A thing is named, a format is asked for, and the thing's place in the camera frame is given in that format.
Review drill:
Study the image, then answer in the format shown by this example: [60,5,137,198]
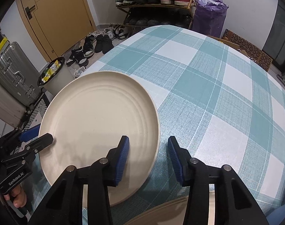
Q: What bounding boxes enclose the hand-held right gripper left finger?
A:
[28,135,130,225]

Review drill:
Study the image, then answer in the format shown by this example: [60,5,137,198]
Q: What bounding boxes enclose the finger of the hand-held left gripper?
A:
[2,125,41,146]
[2,133,54,167]

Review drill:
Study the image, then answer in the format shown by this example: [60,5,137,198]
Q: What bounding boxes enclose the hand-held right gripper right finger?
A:
[168,136,269,225]

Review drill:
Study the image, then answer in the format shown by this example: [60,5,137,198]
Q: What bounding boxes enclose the cream plate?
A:
[39,71,160,207]
[83,196,215,225]

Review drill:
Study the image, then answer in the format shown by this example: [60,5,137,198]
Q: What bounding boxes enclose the person's left hand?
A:
[4,184,27,209]

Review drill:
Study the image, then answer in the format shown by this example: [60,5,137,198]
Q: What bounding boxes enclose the black white patterned mat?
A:
[22,94,50,132]

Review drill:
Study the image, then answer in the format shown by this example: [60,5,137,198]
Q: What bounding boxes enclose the light grey case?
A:
[0,76,28,129]

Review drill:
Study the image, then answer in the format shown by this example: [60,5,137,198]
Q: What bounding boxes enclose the grey trash bin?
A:
[37,56,75,96]

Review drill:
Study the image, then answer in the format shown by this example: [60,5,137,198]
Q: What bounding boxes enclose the silver suitcase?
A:
[0,41,43,107]

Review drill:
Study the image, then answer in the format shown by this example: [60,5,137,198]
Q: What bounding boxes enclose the pile of dark shoes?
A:
[66,24,131,79]

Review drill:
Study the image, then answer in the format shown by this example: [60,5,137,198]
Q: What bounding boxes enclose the wooden door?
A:
[16,0,96,62]

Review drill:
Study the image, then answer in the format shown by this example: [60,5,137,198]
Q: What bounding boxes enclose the brown circle-patterned doormat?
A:
[221,29,273,72]

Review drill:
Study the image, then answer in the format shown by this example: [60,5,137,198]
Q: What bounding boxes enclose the purple plastic bag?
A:
[192,0,229,38]

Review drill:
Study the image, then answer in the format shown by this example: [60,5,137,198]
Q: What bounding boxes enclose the black framed glass door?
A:
[262,0,285,75]

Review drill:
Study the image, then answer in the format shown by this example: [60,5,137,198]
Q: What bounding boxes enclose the black door handle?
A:
[25,5,36,20]

